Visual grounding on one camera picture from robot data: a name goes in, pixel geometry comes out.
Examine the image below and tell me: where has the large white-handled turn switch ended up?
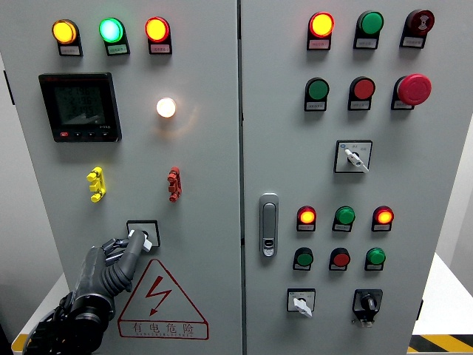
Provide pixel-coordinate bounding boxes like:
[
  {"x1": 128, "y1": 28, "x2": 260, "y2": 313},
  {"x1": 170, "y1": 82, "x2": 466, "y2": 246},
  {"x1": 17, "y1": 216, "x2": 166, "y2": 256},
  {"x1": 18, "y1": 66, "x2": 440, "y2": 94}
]
[{"x1": 333, "y1": 139, "x2": 373, "y2": 175}]

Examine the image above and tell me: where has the small red handle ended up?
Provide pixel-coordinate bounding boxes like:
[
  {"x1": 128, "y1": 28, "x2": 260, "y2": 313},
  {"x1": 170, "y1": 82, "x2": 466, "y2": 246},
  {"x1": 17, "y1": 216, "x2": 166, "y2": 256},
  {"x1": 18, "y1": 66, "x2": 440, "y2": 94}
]
[{"x1": 166, "y1": 166, "x2": 183, "y2": 203}]

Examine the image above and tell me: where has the small lit red lamp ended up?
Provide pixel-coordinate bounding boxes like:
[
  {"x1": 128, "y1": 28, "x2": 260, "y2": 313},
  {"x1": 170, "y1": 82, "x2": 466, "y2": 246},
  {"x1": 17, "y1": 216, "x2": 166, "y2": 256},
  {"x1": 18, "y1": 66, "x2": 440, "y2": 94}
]
[
  {"x1": 296, "y1": 206, "x2": 318, "y2": 226},
  {"x1": 372, "y1": 206, "x2": 395, "y2": 226}
]

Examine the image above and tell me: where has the black-handled turn switch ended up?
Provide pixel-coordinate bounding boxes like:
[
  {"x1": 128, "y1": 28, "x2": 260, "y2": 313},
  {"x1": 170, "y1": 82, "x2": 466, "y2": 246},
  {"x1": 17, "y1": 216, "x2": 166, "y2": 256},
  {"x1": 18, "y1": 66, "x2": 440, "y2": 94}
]
[{"x1": 351, "y1": 288, "x2": 384, "y2": 328}]

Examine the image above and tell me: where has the large red stop button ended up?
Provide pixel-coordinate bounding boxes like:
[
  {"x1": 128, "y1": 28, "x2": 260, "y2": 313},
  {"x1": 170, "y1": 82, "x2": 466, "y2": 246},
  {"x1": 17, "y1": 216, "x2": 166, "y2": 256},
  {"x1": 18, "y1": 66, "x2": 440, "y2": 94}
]
[{"x1": 395, "y1": 73, "x2": 432, "y2": 107}]

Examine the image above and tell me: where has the small red push button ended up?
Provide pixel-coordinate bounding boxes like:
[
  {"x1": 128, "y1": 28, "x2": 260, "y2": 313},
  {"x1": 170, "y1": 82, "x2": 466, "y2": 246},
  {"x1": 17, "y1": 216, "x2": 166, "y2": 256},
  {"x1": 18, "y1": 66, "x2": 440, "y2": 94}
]
[{"x1": 329, "y1": 247, "x2": 352, "y2": 268}]

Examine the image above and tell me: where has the silver door lock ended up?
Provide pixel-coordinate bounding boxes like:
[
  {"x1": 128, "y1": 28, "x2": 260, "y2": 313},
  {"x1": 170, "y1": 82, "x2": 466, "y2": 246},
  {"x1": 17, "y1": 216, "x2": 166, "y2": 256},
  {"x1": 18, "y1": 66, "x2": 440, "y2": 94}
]
[{"x1": 259, "y1": 192, "x2": 280, "y2": 259}]

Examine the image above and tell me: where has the large lit red lamp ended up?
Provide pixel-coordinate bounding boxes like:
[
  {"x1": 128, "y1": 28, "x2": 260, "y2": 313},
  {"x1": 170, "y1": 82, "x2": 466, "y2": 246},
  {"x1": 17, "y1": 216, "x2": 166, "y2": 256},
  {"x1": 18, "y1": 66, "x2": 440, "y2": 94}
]
[
  {"x1": 144, "y1": 16, "x2": 171, "y2": 44},
  {"x1": 308, "y1": 12, "x2": 336, "y2": 39}
]

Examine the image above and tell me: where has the small yellow handle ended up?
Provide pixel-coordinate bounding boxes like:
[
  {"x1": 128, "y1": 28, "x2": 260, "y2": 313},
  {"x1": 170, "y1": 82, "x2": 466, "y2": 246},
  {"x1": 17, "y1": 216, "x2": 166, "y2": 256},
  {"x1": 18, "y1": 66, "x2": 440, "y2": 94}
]
[{"x1": 86, "y1": 166, "x2": 107, "y2": 203}]

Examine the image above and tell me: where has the dark red buzzer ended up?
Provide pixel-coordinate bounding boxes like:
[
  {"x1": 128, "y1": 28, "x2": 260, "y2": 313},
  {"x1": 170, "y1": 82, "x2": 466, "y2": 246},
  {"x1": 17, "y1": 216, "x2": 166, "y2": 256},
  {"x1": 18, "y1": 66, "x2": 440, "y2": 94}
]
[{"x1": 405, "y1": 9, "x2": 435, "y2": 36}]

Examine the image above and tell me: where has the round white lamp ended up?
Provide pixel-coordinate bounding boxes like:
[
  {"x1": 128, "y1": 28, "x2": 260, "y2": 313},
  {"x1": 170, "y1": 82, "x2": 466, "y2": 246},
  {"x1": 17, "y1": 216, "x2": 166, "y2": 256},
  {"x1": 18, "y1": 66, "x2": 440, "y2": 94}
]
[{"x1": 155, "y1": 97, "x2": 177, "y2": 119}]

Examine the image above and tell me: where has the small green lamp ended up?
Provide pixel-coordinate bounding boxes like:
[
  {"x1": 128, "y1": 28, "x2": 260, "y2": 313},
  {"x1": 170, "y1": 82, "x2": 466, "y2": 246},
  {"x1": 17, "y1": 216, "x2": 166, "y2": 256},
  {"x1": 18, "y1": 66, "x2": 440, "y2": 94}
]
[
  {"x1": 365, "y1": 247, "x2": 387, "y2": 267},
  {"x1": 333, "y1": 206, "x2": 356, "y2": 226}
]

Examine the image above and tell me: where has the large red push button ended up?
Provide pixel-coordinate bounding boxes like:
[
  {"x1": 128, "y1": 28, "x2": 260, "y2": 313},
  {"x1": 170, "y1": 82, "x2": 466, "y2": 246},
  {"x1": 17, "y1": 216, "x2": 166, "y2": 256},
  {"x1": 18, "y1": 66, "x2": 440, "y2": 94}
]
[{"x1": 349, "y1": 76, "x2": 376, "y2": 101}]

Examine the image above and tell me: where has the small green push button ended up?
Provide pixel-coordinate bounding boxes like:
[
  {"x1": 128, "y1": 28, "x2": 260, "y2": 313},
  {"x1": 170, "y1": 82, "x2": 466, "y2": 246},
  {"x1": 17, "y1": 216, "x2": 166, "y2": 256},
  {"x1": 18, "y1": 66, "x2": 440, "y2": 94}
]
[{"x1": 293, "y1": 247, "x2": 314, "y2": 268}]

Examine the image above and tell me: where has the grey cabinet door with lock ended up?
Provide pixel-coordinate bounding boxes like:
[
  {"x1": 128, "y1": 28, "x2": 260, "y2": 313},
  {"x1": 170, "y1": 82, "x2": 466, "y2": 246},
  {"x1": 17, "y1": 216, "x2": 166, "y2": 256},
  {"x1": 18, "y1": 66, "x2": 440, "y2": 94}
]
[{"x1": 239, "y1": 0, "x2": 473, "y2": 355}]

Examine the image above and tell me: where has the large green push button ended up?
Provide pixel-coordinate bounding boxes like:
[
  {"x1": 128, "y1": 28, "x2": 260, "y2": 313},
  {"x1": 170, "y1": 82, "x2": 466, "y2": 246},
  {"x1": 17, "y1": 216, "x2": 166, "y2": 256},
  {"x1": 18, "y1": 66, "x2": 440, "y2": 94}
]
[{"x1": 305, "y1": 77, "x2": 330, "y2": 101}]

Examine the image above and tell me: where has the large lit yellow lamp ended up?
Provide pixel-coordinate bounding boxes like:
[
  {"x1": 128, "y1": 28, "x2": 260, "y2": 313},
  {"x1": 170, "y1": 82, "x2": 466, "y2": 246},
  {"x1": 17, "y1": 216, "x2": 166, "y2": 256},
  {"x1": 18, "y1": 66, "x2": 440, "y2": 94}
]
[{"x1": 51, "y1": 19, "x2": 79, "y2": 46}]

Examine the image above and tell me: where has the black display meter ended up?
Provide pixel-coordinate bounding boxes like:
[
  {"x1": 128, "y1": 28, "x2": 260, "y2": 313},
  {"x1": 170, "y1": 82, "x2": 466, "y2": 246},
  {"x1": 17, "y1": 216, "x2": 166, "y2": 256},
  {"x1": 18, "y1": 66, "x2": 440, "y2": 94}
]
[{"x1": 38, "y1": 72, "x2": 123, "y2": 143}]

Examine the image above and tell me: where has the large lit green lamp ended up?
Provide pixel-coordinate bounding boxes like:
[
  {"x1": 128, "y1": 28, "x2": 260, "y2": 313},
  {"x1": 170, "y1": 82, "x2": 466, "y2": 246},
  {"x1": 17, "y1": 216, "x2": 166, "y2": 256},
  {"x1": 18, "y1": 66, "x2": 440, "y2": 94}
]
[{"x1": 98, "y1": 18, "x2": 126, "y2": 44}]

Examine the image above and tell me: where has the small white-handled turn switch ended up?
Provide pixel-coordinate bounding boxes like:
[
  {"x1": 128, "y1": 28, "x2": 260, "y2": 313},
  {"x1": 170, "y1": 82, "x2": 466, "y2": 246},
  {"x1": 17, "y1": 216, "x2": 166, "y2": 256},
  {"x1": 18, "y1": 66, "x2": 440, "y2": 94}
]
[{"x1": 286, "y1": 288, "x2": 316, "y2": 319}]

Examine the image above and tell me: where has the grey cabinet door with display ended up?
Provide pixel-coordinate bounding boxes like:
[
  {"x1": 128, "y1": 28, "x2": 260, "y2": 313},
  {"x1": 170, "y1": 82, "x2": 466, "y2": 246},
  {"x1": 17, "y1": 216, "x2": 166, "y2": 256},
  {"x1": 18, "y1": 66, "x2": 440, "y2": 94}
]
[{"x1": 0, "y1": 0, "x2": 243, "y2": 355}]

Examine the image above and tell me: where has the red warning triangle sticker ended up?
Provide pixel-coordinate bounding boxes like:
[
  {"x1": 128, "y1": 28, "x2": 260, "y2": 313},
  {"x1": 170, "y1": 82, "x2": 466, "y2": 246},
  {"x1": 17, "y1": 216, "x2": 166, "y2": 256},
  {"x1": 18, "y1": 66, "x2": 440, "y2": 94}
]
[{"x1": 117, "y1": 258, "x2": 210, "y2": 341}]

